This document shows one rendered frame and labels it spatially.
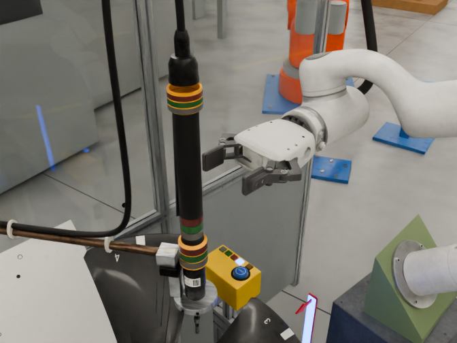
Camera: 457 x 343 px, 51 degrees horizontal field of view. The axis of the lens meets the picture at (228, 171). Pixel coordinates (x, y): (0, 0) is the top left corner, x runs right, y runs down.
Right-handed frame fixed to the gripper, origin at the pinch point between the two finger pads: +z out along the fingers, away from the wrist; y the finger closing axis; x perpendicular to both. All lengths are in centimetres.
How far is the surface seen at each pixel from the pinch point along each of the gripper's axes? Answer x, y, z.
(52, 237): -11.5, 18.0, 21.1
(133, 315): -33.4, 13.4, 11.8
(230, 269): -59, 28, -28
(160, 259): -11.9, 2.7, 11.5
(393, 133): -164, 123, -319
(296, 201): -103, 70, -114
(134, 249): -11.5, 6.8, 13.2
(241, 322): -47.6, 6.2, -10.1
